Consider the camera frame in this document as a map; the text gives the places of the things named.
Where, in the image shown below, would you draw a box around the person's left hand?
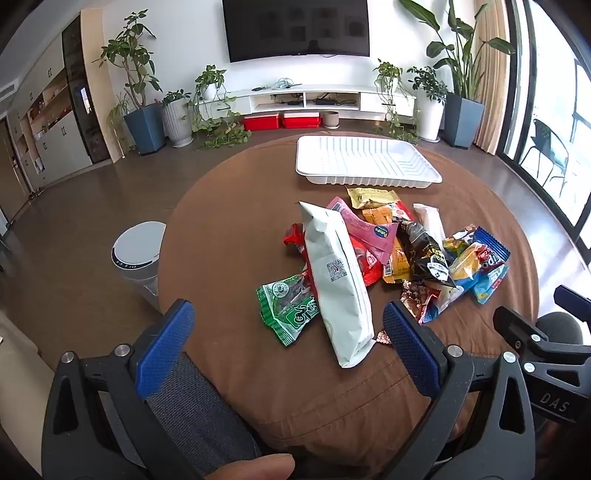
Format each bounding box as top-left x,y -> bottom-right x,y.
221,453 -> 296,480

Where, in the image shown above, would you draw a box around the person's grey trouser leg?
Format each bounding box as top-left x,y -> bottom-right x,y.
99,353 -> 264,467

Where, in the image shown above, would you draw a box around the brown wooden door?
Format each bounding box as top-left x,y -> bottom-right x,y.
0,115 -> 28,217

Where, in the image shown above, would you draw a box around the broad-leaf plant in blue pot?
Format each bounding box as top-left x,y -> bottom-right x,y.
399,0 -> 515,149

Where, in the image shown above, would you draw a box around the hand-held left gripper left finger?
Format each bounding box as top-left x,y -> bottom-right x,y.
41,299 -> 199,480

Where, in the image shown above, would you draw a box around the gold snack packet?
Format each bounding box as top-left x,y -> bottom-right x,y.
346,186 -> 400,210

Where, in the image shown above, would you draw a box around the red storage box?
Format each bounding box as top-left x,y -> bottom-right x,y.
283,112 -> 321,129
243,112 -> 281,131

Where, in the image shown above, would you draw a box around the pink snack packet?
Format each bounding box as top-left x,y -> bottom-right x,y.
326,196 -> 400,265

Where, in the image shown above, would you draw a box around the trailing pothos in white pot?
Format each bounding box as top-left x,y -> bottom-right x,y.
187,65 -> 252,151

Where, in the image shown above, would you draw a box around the plant in ribbed white pot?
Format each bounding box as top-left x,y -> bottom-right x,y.
159,90 -> 194,147

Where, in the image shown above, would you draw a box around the black framed glass window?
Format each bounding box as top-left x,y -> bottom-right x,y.
503,0 -> 591,241

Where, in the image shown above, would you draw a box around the blue roll cake packet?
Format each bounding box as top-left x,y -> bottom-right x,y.
448,227 -> 512,304

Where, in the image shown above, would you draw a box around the white television cabinet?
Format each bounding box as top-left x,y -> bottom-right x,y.
196,84 -> 417,121

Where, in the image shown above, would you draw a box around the translucent white snack packet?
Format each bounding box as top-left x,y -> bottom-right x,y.
412,203 -> 447,252

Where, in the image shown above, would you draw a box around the white wall cabinet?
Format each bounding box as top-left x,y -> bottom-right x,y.
7,32 -> 93,195

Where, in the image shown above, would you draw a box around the beige curtain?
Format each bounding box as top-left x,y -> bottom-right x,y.
471,0 -> 518,155

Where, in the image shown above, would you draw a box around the small-leaf tree in blue pot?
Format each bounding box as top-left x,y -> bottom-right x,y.
93,10 -> 166,155

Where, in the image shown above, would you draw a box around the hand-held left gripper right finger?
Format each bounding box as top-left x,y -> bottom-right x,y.
382,301 -> 539,480

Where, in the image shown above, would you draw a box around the red patterned snack packet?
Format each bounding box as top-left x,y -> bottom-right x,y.
400,281 -> 458,325

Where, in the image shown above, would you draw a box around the dark glass display cabinet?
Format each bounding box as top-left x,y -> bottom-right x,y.
61,19 -> 112,164

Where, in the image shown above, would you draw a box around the white plastic tray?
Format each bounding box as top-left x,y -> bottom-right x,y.
295,135 -> 443,188

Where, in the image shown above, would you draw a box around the white trash can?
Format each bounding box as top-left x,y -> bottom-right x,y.
112,222 -> 168,311

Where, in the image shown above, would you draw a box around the plant in tall white pot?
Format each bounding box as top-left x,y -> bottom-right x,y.
407,66 -> 448,142

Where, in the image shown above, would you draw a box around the black snack packet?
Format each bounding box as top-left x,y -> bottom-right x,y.
396,220 -> 457,290

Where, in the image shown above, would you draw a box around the green snack packet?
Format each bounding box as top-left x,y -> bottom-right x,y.
256,274 -> 322,347

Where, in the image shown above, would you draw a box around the orange snack packet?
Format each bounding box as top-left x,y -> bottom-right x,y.
361,206 -> 413,284

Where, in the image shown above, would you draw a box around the black balcony chair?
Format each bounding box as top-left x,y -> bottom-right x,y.
519,119 -> 570,185

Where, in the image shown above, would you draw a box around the trailing vine plant on cabinet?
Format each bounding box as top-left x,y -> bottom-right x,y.
373,59 -> 421,144

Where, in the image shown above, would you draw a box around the large white snack bag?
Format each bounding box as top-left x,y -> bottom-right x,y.
298,201 -> 376,369

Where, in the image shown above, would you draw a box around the black wall television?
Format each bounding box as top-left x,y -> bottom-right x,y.
222,0 -> 371,63

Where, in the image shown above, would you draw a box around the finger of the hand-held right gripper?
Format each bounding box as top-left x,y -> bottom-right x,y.
492,305 -> 591,387
554,285 -> 591,319

